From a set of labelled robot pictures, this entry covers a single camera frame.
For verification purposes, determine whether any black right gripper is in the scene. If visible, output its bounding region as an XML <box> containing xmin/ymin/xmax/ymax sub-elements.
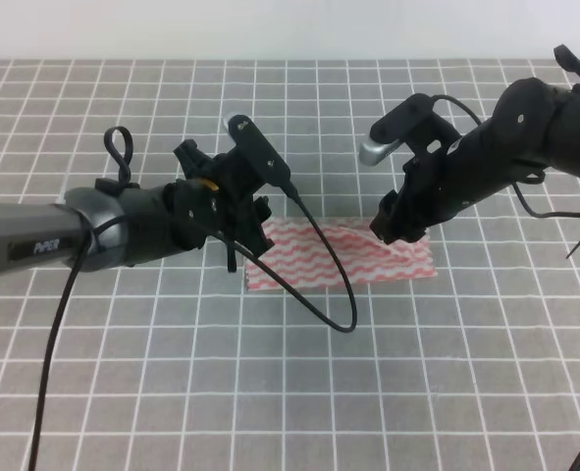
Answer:
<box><xmin>370</xmin><ymin>136</ymin><xmax>510</xmax><ymax>244</ymax></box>

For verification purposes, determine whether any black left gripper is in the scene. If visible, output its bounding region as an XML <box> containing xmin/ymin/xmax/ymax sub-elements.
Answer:
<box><xmin>166</xmin><ymin>139</ymin><xmax>274</xmax><ymax>257</ymax></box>

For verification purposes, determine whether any pink white wavy towel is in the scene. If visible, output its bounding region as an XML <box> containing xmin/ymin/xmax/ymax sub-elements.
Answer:
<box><xmin>259</xmin><ymin>218</ymin><xmax>437</xmax><ymax>288</ymax></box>

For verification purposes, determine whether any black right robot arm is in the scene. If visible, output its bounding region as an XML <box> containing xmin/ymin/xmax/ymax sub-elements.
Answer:
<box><xmin>359</xmin><ymin>45</ymin><xmax>580</xmax><ymax>244</ymax></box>

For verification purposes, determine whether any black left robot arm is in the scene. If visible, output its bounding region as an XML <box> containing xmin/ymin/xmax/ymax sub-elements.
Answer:
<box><xmin>0</xmin><ymin>115</ymin><xmax>290</xmax><ymax>275</ymax></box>

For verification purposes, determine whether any grey checked tablecloth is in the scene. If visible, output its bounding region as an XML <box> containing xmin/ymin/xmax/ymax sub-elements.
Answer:
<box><xmin>0</xmin><ymin>60</ymin><xmax>580</xmax><ymax>470</ymax></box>

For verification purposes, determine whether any black left camera cable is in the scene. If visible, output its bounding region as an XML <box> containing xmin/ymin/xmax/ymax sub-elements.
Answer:
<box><xmin>230</xmin><ymin>181</ymin><xmax>359</xmax><ymax>335</ymax></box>

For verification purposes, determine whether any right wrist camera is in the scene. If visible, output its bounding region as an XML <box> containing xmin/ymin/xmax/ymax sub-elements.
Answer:
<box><xmin>358</xmin><ymin>93</ymin><xmax>460</xmax><ymax>167</ymax></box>

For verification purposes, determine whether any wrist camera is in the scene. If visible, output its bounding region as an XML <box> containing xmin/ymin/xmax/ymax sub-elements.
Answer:
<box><xmin>224</xmin><ymin>114</ymin><xmax>291</xmax><ymax>192</ymax></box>
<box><xmin>358</xmin><ymin>93</ymin><xmax>460</xmax><ymax>167</ymax></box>

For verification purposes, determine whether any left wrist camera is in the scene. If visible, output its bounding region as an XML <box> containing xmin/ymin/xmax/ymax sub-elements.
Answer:
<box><xmin>224</xmin><ymin>114</ymin><xmax>291</xmax><ymax>192</ymax></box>

